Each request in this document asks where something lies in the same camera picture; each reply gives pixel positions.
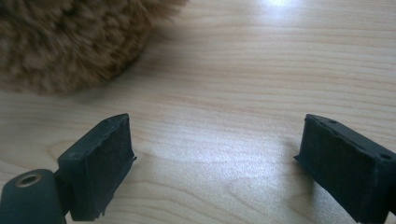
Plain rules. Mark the brown teddy bear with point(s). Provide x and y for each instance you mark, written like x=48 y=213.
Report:
x=62 y=40

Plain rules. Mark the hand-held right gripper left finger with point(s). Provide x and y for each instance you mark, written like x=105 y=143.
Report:
x=96 y=168

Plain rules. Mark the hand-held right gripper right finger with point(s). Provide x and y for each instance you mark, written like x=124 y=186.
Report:
x=345 y=168

